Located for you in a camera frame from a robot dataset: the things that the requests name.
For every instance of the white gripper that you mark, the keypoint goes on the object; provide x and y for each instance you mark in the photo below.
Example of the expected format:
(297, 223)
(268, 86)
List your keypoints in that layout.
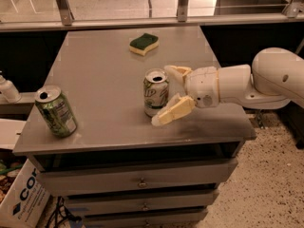
(202, 86)

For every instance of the white 7up can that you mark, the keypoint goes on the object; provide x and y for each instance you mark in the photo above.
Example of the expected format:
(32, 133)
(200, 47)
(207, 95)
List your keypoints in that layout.
(155, 91)

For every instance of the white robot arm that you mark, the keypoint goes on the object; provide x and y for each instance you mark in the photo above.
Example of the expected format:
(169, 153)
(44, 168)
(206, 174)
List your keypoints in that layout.
(274, 79)

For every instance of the green and yellow sponge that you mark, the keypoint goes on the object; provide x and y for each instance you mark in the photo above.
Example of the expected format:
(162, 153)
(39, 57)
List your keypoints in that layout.
(144, 43)

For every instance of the green soda can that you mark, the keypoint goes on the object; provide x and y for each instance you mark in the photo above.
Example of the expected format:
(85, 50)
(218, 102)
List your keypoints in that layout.
(56, 111)

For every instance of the grey drawer cabinet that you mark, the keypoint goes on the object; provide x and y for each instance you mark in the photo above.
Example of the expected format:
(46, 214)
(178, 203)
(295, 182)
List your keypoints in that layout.
(103, 81)

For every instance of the middle grey drawer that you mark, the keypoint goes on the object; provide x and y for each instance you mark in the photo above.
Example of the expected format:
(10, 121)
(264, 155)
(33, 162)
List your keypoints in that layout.
(142, 202)

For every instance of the grey drawer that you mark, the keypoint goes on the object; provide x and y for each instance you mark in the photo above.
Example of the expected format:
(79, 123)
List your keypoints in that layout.
(137, 177)
(146, 219)
(142, 202)

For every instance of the bottom grey drawer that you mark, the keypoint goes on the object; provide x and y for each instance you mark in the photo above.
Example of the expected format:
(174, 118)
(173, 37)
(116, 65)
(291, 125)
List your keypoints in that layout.
(146, 219)

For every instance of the top grey drawer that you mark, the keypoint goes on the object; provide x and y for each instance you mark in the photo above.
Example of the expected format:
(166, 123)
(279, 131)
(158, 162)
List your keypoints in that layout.
(137, 177)

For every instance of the white plastic bottle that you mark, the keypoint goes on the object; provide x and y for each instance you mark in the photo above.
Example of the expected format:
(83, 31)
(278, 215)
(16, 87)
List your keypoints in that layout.
(9, 90)

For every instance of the white cardboard box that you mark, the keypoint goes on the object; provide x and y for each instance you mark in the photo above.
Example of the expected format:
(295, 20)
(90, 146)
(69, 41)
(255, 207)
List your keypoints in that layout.
(23, 198)

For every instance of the metal window frame rail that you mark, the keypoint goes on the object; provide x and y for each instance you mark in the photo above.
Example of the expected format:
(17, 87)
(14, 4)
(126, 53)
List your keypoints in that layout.
(33, 15)

